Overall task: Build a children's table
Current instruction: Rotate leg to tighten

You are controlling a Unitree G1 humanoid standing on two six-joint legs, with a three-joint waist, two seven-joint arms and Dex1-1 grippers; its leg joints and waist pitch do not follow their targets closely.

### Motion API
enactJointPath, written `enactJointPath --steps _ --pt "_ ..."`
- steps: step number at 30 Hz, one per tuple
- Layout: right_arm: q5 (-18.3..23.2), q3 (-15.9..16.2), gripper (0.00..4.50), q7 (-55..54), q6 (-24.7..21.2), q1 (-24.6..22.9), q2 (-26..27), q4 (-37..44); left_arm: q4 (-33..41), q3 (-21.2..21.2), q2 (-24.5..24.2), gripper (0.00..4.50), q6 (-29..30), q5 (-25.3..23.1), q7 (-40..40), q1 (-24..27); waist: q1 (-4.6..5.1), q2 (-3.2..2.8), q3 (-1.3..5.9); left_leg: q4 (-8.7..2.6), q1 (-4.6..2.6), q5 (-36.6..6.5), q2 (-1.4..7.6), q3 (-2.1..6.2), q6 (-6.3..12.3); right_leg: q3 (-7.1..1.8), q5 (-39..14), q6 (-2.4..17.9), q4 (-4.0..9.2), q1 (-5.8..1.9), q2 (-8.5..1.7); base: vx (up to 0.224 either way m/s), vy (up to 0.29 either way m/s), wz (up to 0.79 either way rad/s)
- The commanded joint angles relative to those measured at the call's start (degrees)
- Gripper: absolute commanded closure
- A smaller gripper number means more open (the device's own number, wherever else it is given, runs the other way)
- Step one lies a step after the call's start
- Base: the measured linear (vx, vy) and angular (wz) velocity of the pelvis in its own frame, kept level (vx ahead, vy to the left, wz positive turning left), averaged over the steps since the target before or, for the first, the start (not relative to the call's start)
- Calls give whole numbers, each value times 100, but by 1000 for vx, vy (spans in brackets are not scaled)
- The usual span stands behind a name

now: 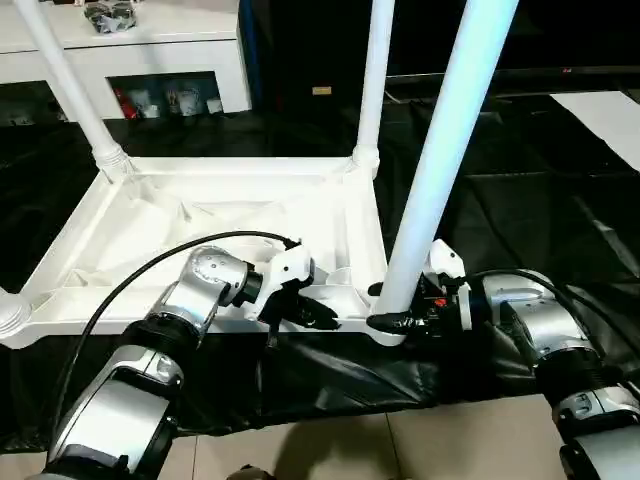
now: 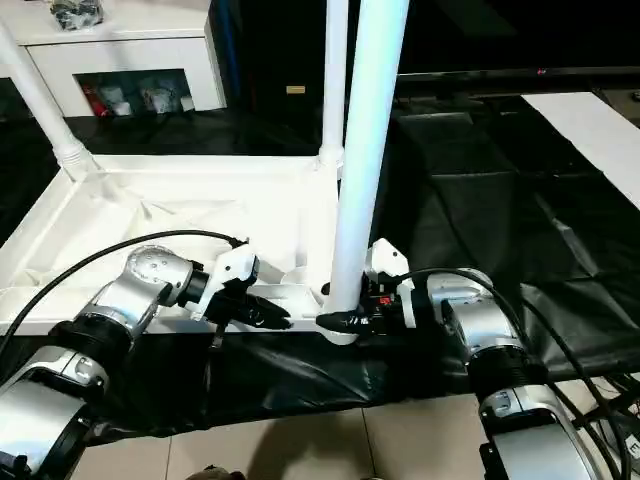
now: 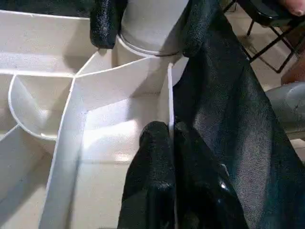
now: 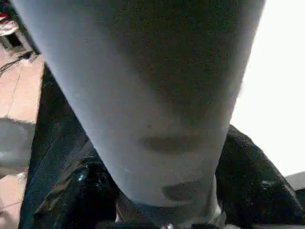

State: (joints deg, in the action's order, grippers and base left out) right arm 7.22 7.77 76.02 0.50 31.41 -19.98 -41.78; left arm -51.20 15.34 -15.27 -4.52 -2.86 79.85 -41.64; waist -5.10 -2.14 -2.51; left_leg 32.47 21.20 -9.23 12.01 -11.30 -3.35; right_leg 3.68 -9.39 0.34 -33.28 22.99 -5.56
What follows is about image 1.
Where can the white plastic table top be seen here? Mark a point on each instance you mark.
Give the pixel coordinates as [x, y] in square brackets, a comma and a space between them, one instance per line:
[200, 180]

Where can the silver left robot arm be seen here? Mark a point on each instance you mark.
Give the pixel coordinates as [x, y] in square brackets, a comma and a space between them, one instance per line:
[200, 280]

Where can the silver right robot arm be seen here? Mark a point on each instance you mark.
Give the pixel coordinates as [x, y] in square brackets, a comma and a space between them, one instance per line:
[550, 325]

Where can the black mat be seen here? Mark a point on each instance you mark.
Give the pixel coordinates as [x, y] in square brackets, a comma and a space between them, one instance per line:
[500, 200]

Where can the dark rounded robot part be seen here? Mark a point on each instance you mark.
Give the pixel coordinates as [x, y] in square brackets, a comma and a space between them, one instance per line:
[250, 473]

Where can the small tan box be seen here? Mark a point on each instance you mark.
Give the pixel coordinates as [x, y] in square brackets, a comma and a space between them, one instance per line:
[322, 90]

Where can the small white box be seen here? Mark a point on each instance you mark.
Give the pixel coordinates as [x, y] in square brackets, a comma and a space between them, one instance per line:
[213, 106]

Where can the white bottle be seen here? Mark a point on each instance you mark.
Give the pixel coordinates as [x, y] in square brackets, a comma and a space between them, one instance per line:
[187, 102]

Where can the white flat board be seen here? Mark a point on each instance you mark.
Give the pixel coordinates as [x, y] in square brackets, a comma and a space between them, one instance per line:
[605, 125]

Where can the white cabinet with glass doors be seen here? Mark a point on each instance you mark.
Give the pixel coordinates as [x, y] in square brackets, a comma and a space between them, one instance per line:
[190, 55]

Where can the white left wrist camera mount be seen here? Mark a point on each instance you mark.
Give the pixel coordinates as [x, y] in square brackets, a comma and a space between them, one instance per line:
[290, 262]

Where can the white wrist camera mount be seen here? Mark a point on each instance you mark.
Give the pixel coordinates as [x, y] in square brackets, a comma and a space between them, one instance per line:
[447, 260]
[290, 262]

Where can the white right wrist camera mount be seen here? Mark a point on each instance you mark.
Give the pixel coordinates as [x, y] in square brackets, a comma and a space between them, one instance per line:
[447, 260]

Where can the blue vertical post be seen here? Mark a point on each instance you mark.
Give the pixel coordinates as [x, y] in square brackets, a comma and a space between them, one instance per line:
[251, 50]

